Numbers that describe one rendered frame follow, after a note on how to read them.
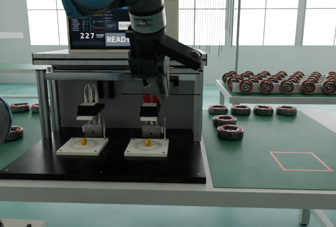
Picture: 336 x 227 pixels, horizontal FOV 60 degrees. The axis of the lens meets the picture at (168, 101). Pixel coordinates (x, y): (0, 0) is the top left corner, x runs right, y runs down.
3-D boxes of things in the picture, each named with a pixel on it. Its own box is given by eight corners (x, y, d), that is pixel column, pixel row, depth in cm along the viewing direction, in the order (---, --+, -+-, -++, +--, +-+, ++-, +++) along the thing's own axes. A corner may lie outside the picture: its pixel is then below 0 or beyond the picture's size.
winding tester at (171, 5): (178, 53, 113) (178, -3, 109) (68, 53, 115) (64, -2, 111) (179, 49, 151) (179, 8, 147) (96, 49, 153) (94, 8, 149)
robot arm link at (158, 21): (167, 0, 62) (160, 18, 56) (169, 19, 65) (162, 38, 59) (133, 0, 64) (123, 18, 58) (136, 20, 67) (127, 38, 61)
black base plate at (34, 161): (206, 184, 87) (206, 177, 86) (-3, 179, 90) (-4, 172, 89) (197, 133, 133) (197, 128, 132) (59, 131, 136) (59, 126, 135)
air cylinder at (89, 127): (102, 137, 121) (101, 124, 120) (84, 136, 122) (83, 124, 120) (105, 133, 126) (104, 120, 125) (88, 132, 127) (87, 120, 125)
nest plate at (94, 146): (98, 155, 102) (97, 152, 102) (56, 154, 103) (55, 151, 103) (108, 140, 117) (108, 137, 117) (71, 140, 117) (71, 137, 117)
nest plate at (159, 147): (167, 156, 101) (167, 153, 101) (124, 156, 102) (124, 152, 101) (168, 141, 116) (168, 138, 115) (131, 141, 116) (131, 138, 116)
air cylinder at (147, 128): (160, 138, 120) (160, 125, 119) (142, 137, 121) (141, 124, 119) (161, 134, 125) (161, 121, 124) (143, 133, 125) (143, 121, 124)
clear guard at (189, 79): (200, 95, 88) (201, 75, 86) (121, 94, 89) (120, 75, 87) (195, 79, 119) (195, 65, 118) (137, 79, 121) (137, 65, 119)
